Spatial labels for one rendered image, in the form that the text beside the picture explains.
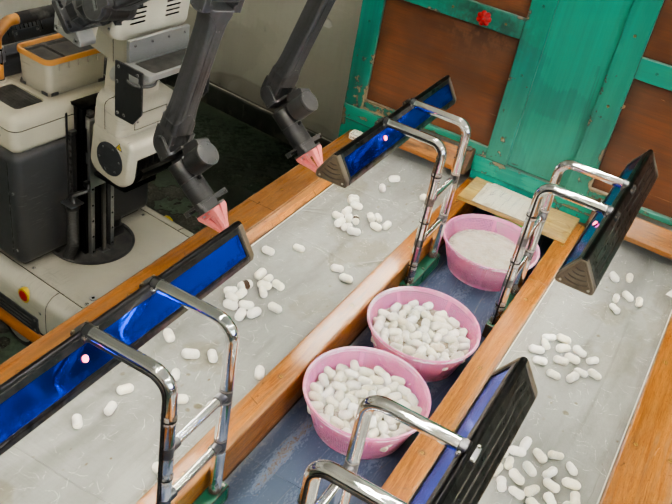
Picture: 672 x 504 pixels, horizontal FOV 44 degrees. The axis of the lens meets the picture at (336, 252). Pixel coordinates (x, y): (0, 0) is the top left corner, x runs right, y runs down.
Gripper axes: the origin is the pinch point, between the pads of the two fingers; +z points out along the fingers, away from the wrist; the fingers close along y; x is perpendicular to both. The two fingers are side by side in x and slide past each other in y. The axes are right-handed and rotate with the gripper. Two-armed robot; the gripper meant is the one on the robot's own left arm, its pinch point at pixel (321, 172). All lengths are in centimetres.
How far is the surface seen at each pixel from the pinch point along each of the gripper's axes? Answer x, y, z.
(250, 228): 11.0, -23.0, 2.0
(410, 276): -13.4, -9.1, 33.9
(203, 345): 2, -63, 16
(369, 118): 8.8, 46.6, -5.0
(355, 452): -49, -91, 36
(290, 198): 11.0, -3.6, 1.5
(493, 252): -22, 17, 44
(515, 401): -66, -74, 43
